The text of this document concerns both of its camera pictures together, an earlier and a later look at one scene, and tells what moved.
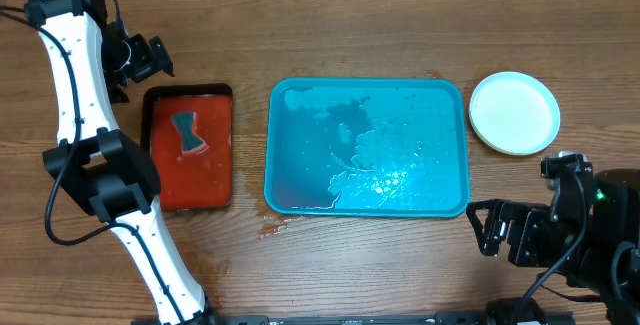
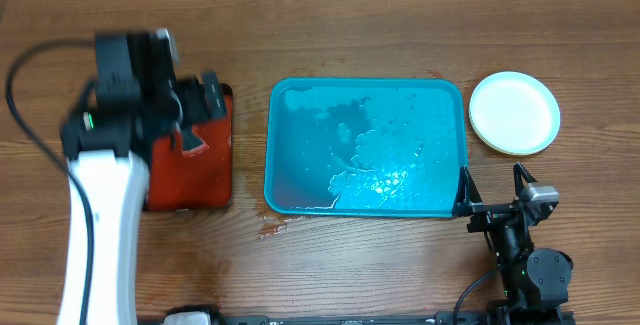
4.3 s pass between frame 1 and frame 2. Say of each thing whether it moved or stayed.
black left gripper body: moved
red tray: stayed
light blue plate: stayed
